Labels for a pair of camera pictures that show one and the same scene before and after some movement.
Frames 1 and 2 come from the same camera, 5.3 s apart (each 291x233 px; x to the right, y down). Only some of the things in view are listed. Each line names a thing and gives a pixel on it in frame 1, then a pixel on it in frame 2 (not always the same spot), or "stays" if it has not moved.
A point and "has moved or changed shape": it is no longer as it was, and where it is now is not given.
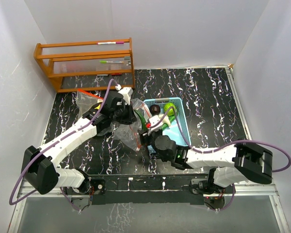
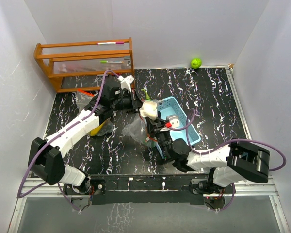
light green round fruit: (171, 112) -> (196, 63)
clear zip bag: (129, 133) has moved or changed shape
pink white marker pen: (110, 42) stays
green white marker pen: (104, 61) stays
